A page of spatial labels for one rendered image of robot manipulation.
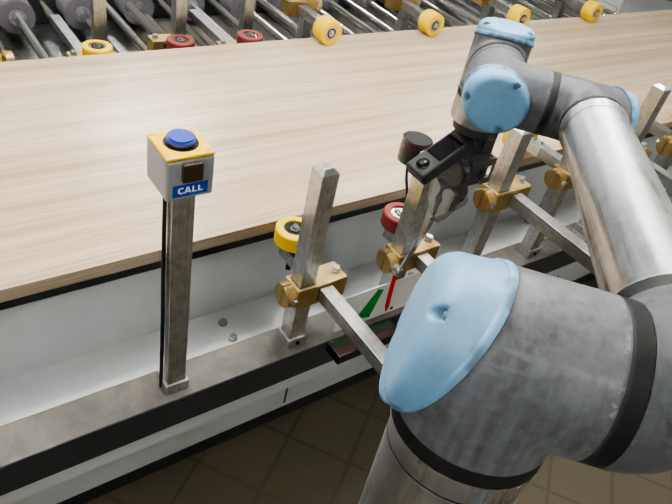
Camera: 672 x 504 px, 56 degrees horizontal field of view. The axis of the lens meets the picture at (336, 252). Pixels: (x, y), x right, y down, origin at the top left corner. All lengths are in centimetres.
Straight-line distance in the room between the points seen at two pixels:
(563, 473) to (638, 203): 170
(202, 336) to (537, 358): 110
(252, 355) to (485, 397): 93
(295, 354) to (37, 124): 76
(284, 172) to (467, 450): 109
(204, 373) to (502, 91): 75
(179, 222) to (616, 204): 59
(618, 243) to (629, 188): 9
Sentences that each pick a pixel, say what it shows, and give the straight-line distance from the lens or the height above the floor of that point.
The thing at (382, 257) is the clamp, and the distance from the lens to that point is 135.
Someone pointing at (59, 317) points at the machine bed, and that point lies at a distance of 132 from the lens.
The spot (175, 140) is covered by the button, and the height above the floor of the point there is 123.
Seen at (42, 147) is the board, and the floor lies 90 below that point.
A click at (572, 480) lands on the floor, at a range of 228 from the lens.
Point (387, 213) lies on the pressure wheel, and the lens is 138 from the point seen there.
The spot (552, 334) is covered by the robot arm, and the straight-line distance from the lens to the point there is 41.
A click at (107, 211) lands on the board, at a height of 90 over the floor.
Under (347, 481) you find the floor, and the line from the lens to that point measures 200.
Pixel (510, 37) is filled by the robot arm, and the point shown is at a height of 139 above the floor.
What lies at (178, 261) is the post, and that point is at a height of 102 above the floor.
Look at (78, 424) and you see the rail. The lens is 121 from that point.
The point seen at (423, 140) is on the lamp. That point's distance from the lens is 125.
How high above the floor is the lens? 169
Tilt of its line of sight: 39 degrees down
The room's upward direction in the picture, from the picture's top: 14 degrees clockwise
